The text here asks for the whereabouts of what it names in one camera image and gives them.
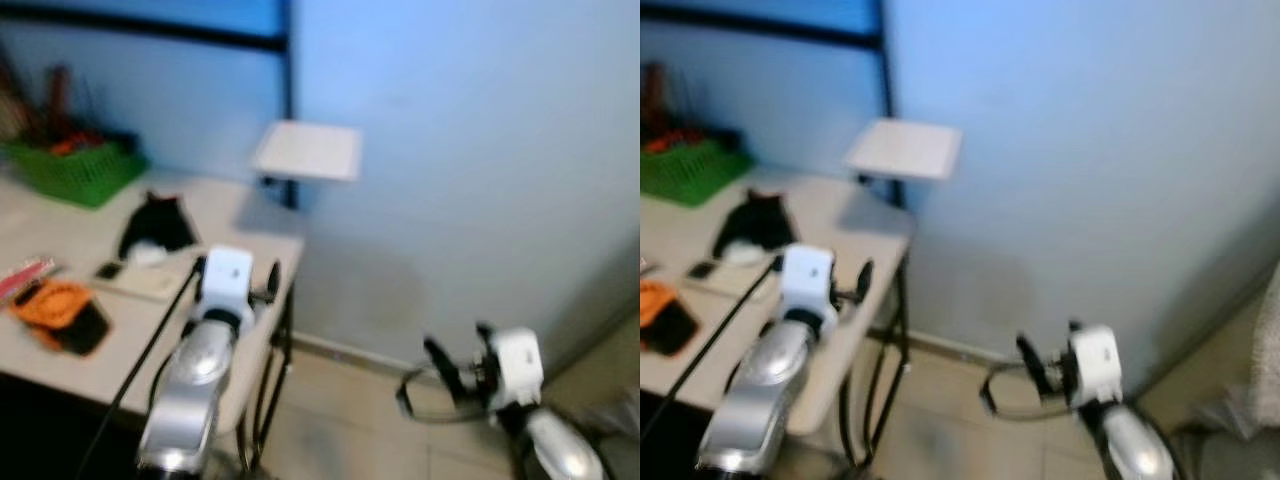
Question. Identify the pink striped packet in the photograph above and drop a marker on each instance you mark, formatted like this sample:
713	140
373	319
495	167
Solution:
25	277

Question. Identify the black plush toy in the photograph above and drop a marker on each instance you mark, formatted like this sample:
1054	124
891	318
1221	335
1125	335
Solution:
755	222
158	222

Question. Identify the beige flat pad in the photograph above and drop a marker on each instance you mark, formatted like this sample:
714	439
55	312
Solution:
745	285
155	287

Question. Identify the white table with black legs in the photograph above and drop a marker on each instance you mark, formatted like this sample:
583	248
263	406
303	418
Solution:
840	215
240	215

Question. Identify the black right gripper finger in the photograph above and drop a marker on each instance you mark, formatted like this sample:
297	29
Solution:
1035	368
1075	329
487	334
445	372

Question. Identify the white square panel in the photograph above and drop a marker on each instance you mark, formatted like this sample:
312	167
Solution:
305	152
905	150

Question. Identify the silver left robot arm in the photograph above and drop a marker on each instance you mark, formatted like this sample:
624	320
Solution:
195	380
770	385

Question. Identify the small white object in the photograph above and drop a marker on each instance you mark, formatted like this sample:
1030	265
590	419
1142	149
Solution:
743	254
150	255

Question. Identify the tall brown bottle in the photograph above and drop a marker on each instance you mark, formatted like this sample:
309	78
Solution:
656	100
58	100

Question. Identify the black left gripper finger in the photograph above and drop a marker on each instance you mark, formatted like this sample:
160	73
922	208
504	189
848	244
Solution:
272	282
864	281
199	269
777	266

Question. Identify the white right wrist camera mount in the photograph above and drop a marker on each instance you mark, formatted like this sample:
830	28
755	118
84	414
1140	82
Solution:
517	365
1096	362

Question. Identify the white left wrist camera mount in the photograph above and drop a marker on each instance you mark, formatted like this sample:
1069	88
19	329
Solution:
227	280
807	278

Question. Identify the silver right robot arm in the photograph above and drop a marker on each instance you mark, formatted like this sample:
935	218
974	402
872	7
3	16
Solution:
1135	450
555	450

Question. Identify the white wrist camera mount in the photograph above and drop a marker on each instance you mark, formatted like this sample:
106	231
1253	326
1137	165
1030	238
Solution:
227	280
1096	362
517	365
807	278

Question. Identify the orange and black pouch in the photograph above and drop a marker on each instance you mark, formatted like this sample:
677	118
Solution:
665	315
60	310

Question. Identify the black metal frame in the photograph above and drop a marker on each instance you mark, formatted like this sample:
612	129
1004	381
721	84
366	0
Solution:
288	100
885	100

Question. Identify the small black phone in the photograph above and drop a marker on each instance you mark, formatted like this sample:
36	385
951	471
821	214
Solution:
703	270
109	271

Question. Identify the green plastic basket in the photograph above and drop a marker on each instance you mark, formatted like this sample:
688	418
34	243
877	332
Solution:
75	178
695	175

